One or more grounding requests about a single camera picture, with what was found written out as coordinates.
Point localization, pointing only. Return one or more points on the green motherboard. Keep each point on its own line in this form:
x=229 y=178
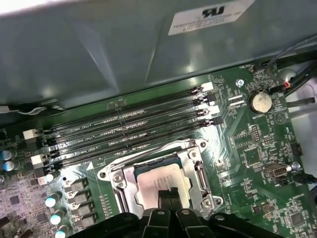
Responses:
x=230 y=134

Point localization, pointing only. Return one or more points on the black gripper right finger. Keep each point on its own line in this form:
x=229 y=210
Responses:
x=188 y=223

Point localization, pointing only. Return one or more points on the silver CPU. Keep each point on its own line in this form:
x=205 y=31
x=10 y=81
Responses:
x=153 y=183

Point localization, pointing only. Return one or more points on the silver screw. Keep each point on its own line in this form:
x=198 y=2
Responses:
x=296 y=166
x=239 y=83

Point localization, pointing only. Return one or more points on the silver cylindrical capacitor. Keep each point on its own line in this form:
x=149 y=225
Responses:
x=55 y=219
x=60 y=234
x=49 y=177
x=6 y=155
x=50 y=202
x=10 y=165

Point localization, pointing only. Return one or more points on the CPU socket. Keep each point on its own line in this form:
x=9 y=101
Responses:
x=107 y=173

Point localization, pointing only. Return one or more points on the silver USB port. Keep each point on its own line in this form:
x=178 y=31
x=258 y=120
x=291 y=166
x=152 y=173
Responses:
x=276 y=171

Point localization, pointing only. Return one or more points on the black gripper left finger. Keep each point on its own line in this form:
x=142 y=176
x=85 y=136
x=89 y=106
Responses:
x=158 y=223

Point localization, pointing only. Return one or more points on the silver coin battery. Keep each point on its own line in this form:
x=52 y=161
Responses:
x=260 y=101

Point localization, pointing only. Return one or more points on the grey square inductor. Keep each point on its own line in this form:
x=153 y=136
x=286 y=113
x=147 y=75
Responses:
x=88 y=221
x=84 y=210
x=81 y=197
x=77 y=185

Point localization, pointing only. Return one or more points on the metal socket cover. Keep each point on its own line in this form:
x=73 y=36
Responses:
x=129 y=181

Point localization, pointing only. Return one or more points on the RAM slot white latches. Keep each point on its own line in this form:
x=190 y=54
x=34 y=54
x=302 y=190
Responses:
x=138 y=136
x=133 y=114

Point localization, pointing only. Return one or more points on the white printed label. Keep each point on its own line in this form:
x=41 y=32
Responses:
x=210 y=17

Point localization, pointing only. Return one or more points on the black PC case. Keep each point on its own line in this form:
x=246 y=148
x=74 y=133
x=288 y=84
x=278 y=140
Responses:
x=99 y=49

